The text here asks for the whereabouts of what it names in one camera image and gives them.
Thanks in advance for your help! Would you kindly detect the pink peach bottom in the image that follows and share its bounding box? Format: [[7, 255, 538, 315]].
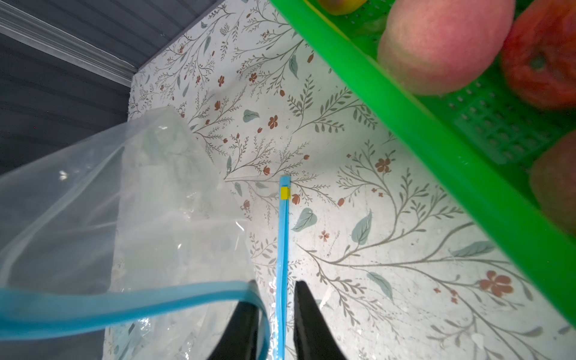
[[529, 131, 575, 236]]

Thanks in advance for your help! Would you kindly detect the orange red peach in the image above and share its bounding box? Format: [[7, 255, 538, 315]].
[[501, 1, 575, 110]]

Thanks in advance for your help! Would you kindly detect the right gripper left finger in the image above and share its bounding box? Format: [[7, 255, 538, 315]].
[[208, 301, 263, 360]]

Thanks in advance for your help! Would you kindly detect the clear zip-top bag blue zipper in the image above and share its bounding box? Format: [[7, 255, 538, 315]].
[[1, 106, 272, 359]]

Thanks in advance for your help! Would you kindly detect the green plastic basket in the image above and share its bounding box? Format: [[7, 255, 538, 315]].
[[274, 1, 575, 323]]

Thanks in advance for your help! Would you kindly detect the pink peach with leaf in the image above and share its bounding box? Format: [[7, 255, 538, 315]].
[[377, 0, 516, 95]]

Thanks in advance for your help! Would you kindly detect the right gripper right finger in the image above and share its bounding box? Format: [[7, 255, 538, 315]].
[[293, 280, 346, 360]]

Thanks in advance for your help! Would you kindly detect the yellow peach left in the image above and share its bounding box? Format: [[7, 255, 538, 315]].
[[318, 0, 367, 16]]

